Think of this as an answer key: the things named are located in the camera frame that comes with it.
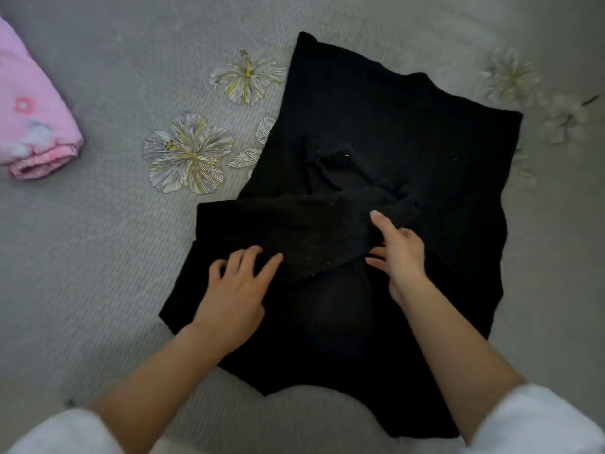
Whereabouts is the person's left hand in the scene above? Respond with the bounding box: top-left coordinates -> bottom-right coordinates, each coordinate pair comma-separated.
189,245 -> 284,356

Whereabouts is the person's right hand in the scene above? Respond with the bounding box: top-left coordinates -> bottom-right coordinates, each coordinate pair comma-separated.
365,210 -> 432,308

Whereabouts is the black knit garment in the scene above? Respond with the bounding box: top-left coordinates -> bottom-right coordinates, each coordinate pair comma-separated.
159,31 -> 523,439

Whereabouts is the person's right forearm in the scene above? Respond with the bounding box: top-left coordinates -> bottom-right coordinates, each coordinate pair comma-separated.
396,278 -> 527,445

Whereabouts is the person's left forearm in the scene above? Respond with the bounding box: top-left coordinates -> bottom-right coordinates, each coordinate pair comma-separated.
90,323 -> 228,435

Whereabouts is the grey flower print bedsheet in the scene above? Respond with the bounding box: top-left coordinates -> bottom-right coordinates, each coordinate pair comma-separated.
0,0 -> 605,454

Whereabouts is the white left sleeve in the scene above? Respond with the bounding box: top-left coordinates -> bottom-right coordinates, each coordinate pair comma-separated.
7,408 -> 126,454

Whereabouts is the white sleeve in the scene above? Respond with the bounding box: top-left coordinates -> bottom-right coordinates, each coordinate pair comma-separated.
7,408 -> 126,454
468,384 -> 605,454

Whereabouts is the pink folded fleece cloth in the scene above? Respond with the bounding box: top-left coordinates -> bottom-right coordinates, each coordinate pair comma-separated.
0,16 -> 85,180

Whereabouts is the white right sleeve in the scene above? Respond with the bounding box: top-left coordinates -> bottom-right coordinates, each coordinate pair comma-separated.
468,384 -> 605,454

